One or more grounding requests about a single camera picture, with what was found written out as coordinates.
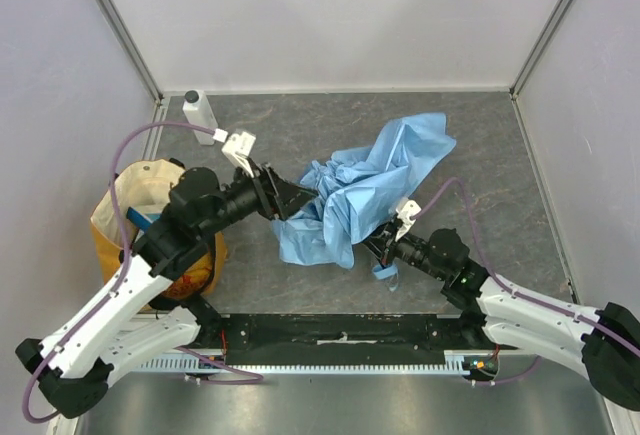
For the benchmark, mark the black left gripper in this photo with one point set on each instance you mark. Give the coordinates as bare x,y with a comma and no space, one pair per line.
270,190

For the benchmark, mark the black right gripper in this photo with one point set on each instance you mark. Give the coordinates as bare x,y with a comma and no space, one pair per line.
388,241

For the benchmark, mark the light blue folding umbrella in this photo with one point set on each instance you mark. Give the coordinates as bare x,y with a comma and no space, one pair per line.
359,188

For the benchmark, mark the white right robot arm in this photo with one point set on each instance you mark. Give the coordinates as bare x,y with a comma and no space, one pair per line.
600,344

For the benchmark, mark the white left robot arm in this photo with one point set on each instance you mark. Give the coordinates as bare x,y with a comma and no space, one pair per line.
75,366

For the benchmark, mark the white plastic bottle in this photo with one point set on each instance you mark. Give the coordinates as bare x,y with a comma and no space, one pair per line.
198,111

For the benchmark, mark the yellow canvas tote bag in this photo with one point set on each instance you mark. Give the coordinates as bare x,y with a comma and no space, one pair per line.
148,182

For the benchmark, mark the blue book in bag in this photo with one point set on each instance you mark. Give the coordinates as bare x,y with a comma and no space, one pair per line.
143,216

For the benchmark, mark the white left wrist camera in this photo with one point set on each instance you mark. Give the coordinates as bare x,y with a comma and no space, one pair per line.
237,147

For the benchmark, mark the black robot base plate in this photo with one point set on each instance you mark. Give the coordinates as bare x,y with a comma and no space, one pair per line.
242,332

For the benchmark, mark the slotted cable duct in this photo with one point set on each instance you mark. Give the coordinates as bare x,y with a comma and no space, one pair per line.
179,363

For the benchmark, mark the left aluminium corner post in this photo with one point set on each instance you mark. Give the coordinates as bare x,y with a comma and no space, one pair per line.
132,52

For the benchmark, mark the aluminium corner post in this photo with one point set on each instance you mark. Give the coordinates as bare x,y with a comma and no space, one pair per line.
132,52
551,26

